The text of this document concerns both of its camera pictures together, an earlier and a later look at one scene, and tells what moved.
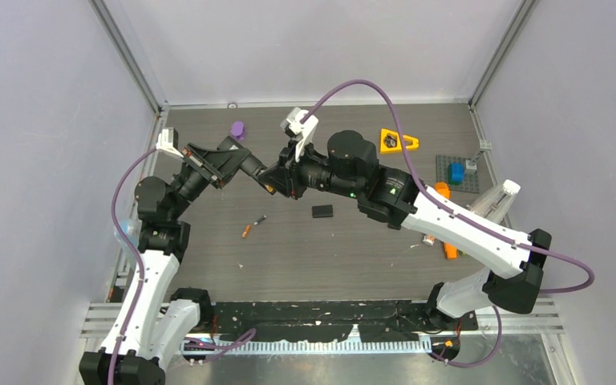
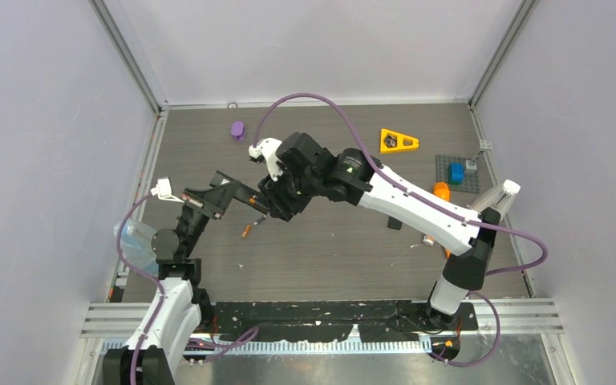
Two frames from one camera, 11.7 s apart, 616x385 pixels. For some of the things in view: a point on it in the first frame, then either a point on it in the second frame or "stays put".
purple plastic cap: (237, 131) stays put
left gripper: (227, 160) to (214, 200)
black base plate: (277, 322) stays put
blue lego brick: (455, 173) stays put
